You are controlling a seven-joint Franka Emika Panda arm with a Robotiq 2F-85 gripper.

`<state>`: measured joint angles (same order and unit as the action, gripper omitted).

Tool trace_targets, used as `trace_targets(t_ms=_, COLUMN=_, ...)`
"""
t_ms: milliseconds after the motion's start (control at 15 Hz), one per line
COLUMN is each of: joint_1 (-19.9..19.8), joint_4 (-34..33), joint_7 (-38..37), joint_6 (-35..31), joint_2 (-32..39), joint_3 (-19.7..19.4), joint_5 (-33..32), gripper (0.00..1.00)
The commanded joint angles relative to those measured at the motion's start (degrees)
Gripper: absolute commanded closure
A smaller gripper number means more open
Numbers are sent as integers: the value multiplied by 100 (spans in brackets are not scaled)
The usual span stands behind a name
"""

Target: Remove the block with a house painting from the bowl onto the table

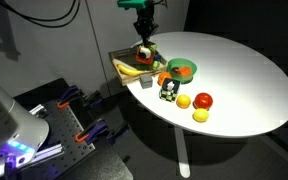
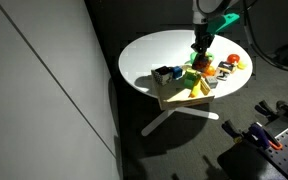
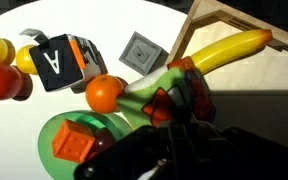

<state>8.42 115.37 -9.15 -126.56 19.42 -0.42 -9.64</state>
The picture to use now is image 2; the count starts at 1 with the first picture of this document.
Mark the light green plastic block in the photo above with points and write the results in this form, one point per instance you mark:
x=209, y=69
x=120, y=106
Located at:
x=192, y=74

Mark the yellow toy banana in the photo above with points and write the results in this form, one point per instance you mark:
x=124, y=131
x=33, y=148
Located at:
x=195, y=90

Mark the dark green plastic block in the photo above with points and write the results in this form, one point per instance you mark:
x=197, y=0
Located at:
x=189, y=83

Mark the grey plastic block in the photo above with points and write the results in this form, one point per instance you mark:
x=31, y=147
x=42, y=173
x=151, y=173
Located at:
x=211, y=82

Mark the blue plastic block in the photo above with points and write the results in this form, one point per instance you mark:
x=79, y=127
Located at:
x=176, y=72

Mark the white table base legs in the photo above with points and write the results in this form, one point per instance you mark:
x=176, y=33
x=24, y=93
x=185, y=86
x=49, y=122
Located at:
x=197, y=113

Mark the black soft cube letter C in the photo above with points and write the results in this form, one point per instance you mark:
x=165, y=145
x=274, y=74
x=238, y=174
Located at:
x=162, y=75

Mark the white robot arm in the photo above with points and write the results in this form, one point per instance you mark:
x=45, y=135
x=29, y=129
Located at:
x=205, y=8

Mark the wooden tray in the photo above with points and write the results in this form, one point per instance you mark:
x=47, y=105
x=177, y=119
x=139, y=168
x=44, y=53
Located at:
x=184, y=100

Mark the red toy tomato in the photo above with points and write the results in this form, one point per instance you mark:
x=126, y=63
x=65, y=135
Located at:
x=233, y=58

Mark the black perforated board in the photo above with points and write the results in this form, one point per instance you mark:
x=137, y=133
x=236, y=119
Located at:
x=287, y=150

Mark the teal camera mount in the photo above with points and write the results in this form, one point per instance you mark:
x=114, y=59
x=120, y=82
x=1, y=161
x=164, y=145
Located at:
x=225, y=21

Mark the black soft cube letter A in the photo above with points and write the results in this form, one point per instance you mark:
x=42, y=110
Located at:
x=225, y=70

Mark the orange toy fruit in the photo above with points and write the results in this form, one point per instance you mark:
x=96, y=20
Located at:
x=210, y=71

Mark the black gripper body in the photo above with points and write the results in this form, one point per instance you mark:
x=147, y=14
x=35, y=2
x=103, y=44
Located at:
x=203, y=33

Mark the yellow toy lemon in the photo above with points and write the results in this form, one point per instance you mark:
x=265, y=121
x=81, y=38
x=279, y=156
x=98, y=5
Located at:
x=241, y=65

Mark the purple spring clamp orange tips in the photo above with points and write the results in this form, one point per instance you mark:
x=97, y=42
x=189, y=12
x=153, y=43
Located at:
x=262, y=135

